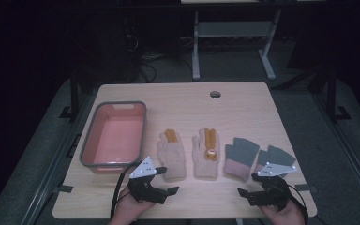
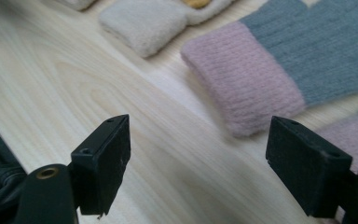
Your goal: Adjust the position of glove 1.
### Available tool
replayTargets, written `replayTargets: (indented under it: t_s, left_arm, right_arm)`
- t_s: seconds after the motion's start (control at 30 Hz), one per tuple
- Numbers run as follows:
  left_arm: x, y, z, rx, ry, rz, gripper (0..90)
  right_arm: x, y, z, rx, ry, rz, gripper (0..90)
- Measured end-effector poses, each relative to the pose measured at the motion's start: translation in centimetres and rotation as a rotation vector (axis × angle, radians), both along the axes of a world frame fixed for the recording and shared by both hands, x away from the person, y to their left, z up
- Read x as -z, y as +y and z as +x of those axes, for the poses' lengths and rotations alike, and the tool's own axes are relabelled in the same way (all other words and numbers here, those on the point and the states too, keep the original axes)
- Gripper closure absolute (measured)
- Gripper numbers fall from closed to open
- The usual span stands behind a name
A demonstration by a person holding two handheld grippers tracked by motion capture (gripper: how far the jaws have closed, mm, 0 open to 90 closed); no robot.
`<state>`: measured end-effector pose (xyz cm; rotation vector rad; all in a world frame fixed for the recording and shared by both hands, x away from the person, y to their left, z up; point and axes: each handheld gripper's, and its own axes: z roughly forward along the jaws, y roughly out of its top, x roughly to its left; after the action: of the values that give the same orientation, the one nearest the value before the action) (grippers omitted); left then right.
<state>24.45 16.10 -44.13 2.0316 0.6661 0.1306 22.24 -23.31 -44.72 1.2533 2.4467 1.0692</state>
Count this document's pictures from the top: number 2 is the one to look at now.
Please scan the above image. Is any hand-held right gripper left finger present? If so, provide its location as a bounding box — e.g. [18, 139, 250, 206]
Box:
[70, 114, 131, 218]

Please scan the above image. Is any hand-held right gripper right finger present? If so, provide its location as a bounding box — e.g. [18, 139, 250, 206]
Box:
[265, 116, 353, 218]

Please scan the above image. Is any white sock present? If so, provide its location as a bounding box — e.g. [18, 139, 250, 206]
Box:
[55, 0, 98, 12]

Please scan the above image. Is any yellow object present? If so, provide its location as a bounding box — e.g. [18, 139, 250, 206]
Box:
[98, 0, 238, 59]

